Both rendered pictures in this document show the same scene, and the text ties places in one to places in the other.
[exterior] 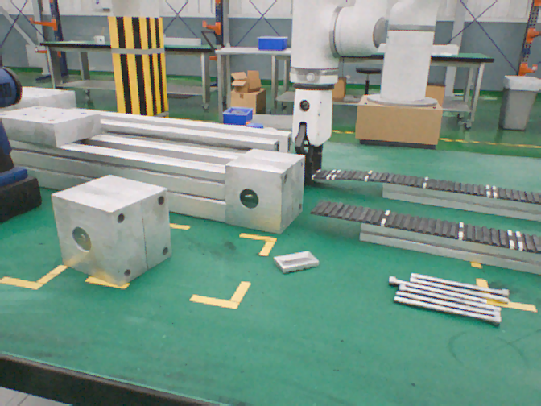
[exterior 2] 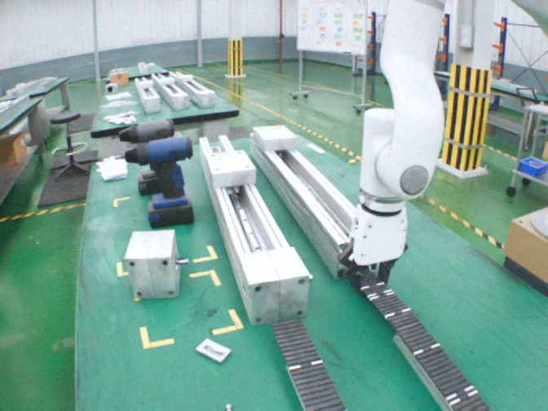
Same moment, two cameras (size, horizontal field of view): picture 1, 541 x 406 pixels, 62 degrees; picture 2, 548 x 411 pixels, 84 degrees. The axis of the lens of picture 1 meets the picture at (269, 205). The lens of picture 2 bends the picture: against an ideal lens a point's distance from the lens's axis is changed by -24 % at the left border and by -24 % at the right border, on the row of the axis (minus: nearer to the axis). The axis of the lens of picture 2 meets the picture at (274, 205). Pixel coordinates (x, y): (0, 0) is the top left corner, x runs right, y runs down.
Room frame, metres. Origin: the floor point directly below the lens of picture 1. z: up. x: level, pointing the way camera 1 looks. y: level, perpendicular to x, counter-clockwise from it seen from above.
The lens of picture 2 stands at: (0.33, -0.43, 1.24)
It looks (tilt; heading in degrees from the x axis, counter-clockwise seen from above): 26 degrees down; 53
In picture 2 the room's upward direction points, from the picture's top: straight up
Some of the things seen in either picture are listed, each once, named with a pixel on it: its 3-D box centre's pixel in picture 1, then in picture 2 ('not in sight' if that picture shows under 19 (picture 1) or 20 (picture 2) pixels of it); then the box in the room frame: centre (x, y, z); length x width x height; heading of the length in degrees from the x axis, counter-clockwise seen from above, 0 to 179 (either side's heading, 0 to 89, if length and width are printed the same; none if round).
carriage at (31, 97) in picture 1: (34, 105); (274, 141); (1.10, 0.58, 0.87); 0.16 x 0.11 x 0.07; 68
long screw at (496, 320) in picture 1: (445, 309); not in sight; (0.41, -0.19, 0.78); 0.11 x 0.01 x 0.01; 68
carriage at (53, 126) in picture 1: (47, 131); (229, 172); (0.82, 0.42, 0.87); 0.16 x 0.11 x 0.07; 68
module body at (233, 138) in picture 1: (118, 136); (298, 182); (1.00, 0.35, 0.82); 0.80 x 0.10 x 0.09; 68
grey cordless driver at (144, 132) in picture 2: not in sight; (143, 157); (0.66, 0.66, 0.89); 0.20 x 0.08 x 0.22; 166
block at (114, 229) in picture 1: (121, 223); (160, 263); (0.52, 0.19, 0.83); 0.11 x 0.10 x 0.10; 151
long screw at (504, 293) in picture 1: (458, 284); not in sight; (0.46, -0.22, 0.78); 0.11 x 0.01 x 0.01; 67
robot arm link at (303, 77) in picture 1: (313, 76); (382, 196); (0.83, -0.07, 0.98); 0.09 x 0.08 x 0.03; 158
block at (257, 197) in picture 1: (269, 186); (279, 285); (0.67, 0.00, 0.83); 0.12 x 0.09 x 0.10; 158
